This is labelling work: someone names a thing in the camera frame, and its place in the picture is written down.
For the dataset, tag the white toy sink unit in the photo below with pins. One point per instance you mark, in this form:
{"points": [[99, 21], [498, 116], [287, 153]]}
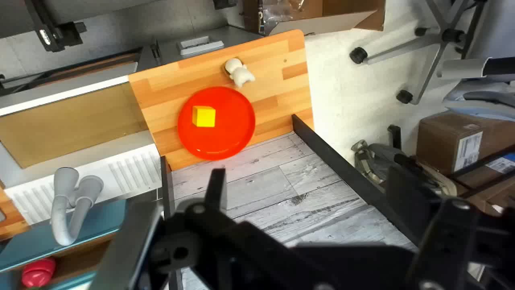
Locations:
{"points": [[81, 129]]}

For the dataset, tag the grey flat block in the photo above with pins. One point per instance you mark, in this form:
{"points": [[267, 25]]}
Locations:
{"points": [[202, 46]]}

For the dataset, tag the orange round plate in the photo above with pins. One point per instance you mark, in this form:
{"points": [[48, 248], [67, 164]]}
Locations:
{"points": [[218, 125]]}

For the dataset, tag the teal cabinet panel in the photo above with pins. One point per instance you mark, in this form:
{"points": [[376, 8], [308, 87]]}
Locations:
{"points": [[33, 241]]}

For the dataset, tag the open brown cardboard box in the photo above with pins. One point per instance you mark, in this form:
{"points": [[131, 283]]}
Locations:
{"points": [[323, 13]]}

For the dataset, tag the yellow cube block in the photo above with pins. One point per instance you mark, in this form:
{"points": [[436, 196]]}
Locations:
{"points": [[205, 116]]}

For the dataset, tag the brown cardboard box with label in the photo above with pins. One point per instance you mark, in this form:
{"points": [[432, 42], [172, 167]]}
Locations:
{"points": [[456, 138]]}

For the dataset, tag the black frame panel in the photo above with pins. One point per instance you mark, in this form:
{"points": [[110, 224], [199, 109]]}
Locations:
{"points": [[344, 166]]}

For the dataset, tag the red round knob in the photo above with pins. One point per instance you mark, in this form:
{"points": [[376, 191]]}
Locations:
{"points": [[40, 272]]}

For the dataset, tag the small white cup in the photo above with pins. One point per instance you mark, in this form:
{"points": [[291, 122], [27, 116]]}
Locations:
{"points": [[239, 72]]}

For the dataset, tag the light wooden counter board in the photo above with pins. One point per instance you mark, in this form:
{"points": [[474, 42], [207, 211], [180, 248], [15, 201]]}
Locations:
{"points": [[258, 64]]}

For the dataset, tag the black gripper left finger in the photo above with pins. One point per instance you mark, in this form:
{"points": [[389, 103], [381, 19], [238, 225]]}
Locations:
{"points": [[213, 193]]}

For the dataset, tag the grey office chair base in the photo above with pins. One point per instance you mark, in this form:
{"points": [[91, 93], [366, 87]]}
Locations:
{"points": [[424, 42]]}

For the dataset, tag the silver metal clamp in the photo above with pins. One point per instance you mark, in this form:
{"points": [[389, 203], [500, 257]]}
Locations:
{"points": [[376, 158]]}

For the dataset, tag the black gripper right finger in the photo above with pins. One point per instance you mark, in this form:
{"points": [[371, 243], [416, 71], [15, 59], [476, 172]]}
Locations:
{"points": [[429, 214]]}

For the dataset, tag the grey plastic tap faucet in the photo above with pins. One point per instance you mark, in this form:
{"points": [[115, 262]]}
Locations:
{"points": [[67, 209]]}

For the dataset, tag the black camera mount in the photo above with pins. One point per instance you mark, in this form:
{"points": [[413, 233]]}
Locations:
{"points": [[54, 25]]}

